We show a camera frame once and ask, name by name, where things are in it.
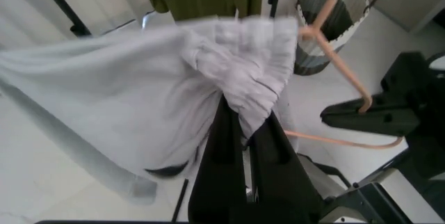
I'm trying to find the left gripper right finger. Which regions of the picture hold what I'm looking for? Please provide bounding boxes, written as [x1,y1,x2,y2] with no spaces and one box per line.
[249,111,325,223]

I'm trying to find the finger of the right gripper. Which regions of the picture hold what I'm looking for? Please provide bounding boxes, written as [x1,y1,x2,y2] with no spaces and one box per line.
[321,111,421,138]
[320,93,419,117]

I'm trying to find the pink clothes hanger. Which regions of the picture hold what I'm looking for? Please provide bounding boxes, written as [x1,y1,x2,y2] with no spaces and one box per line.
[283,0,404,150]

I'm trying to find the pale grey shorts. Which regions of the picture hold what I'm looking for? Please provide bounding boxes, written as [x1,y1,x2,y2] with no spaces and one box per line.
[0,17,300,206]

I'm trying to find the black clothes rack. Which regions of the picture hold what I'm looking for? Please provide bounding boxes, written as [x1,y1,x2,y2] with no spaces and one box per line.
[31,0,285,39]

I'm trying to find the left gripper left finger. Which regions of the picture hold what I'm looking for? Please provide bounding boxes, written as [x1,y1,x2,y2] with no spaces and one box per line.
[187,94,252,223]

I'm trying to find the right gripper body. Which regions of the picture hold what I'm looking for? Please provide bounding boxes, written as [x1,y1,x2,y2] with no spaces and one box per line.
[380,51,445,180]

